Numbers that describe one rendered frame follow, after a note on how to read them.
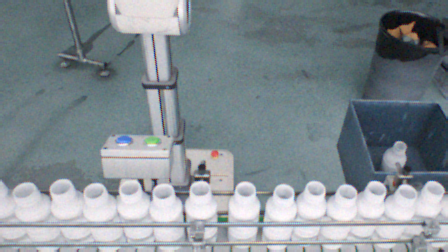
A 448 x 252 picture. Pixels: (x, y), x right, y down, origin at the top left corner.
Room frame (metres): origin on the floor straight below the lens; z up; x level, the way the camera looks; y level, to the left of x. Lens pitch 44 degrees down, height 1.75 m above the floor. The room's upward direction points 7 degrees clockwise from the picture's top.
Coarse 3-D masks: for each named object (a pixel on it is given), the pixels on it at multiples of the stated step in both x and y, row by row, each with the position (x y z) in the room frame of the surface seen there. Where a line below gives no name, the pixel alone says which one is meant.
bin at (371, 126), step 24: (360, 120) 1.03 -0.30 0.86; (384, 120) 1.05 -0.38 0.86; (408, 120) 1.06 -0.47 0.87; (432, 120) 1.06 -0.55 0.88; (360, 144) 0.85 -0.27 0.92; (384, 144) 1.05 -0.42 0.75; (408, 144) 1.07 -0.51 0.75; (432, 144) 1.00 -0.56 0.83; (360, 168) 0.80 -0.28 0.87; (432, 168) 0.94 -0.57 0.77
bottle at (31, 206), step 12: (24, 192) 0.39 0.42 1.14; (36, 192) 0.39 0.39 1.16; (24, 204) 0.36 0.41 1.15; (36, 204) 0.37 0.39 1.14; (48, 204) 0.39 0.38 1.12; (24, 216) 0.36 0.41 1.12; (36, 216) 0.36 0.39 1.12; (48, 216) 0.37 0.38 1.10; (24, 228) 0.36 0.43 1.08; (36, 228) 0.35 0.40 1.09; (48, 228) 0.36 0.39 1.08; (36, 240) 0.35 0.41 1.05; (48, 240) 0.36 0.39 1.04; (60, 240) 0.37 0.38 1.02
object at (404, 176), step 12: (204, 168) 0.53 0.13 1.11; (408, 168) 0.60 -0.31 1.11; (204, 180) 0.52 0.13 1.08; (396, 180) 0.60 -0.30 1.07; (408, 180) 0.59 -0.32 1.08; (192, 228) 0.38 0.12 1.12; (204, 228) 0.38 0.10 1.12; (432, 228) 0.45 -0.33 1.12; (192, 240) 0.38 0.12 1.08; (420, 240) 0.45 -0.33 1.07; (432, 240) 0.44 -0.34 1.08
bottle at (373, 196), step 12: (360, 192) 0.51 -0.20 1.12; (372, 192) 0.51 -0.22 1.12; (384, 192) 0.48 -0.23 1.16; (360, 204) 0.48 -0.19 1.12; (372, 204) 0.47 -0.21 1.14; (384, 204) 0.49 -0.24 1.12; (360, 216) 0.46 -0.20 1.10; (372, 216) 0.46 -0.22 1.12; (360, 228) 0.46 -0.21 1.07; (372, 228) 0.46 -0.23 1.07
